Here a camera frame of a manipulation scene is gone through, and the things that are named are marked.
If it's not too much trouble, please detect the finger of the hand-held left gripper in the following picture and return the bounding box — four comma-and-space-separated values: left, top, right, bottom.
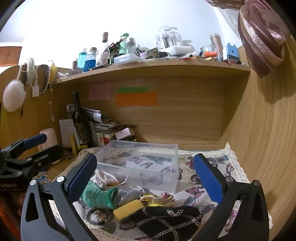
0, 133, 48, 160
5, 144, 64, 179

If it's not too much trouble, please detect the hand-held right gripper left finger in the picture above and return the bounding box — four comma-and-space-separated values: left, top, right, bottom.
20, 153, 100, 241

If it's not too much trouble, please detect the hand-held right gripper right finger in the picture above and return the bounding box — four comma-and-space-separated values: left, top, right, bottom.
193, 153, 270, 241

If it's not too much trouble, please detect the green knitted sock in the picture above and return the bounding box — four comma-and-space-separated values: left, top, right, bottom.
80, 181, 119, 209

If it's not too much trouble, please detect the clear plastic storage box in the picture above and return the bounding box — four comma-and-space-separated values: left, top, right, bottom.
94, 140, 179, 194

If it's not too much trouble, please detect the pale pink rounded jar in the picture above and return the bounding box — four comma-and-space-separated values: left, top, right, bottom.
39, 128, 58, 165

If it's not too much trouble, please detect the white cloth pouch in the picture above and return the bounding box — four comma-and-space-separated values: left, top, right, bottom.
91, 169, 121, 188

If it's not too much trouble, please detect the yellow marker pen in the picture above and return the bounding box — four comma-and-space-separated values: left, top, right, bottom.
70, 135, 78, 154

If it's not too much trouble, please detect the butterfly print lace tablecloth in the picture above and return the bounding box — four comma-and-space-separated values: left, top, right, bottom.
50, 142, 274, 241

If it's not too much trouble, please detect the white note paper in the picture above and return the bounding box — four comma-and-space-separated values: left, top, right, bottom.
59, 119, 75, 147

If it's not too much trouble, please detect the dark wine bottle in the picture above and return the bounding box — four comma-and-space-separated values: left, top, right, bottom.
72, 91, 89, 149

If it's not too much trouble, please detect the stack of books and magazines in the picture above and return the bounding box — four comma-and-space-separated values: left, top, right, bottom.
67, 103, 137, 147

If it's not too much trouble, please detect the white fluffy pompom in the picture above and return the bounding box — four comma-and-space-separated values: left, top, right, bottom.
2, 79, 26, 112

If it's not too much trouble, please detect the floral fabric scrunchie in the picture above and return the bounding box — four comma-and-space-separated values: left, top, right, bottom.
139, 193, 175, 207

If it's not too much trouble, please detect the yellow sponge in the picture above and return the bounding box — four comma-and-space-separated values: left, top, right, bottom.
113, 200, 144, 223

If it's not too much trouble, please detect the small white cardboard box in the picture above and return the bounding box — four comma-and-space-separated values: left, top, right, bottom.
115, 127, 137, 141

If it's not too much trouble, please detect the black headband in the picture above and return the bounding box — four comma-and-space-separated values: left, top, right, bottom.
38, 64, 51, 94

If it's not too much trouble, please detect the white fluffy headband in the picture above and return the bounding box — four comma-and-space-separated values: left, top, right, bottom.
20, 58, 37, 81

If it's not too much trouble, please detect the pink sticky note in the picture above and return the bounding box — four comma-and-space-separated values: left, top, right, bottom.
89, 84, 112, 100

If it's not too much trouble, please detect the light blue liquid bottle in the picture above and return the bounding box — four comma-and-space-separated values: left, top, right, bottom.
78, 47, 88, 70

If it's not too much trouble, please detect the orange sticky note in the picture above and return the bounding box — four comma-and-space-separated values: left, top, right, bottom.
116, 92, 159, 107

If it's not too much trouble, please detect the jar of blue beads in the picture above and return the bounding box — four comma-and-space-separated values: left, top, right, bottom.
84, 47, 97, 72

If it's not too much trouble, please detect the green sticky note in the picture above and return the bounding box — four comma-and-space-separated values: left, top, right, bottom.
118, 87, 148, 93

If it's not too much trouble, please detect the clear glass corked bottle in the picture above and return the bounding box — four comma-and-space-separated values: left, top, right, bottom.
101, 32, 110, 65

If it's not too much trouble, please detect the wooden shelf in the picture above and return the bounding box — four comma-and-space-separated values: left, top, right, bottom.
53, 58, 251, 84

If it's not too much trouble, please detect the clear lidded plastic container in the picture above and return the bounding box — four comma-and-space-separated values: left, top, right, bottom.
114, 53, 144, 65

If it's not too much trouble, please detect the blue plastic box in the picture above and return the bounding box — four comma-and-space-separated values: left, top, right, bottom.
225, 43, 238, 62

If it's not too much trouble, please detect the mint green bottle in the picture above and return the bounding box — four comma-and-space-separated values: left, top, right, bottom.
119, 33, 129, 56

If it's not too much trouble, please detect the glass bowl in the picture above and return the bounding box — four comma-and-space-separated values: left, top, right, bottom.
200, 45, 216, 56

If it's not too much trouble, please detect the white cosmetics organizer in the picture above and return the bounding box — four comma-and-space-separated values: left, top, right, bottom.
156, 26, 192, 56

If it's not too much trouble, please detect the rose gold glitter jar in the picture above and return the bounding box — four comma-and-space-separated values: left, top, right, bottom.
209, 33, 223, 61

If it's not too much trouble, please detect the clear round bottle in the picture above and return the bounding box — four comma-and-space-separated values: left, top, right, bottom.
126, 37, 137, 55

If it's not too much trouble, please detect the black and white hair tie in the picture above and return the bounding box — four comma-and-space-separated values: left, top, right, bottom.
84, 207, 112, 226

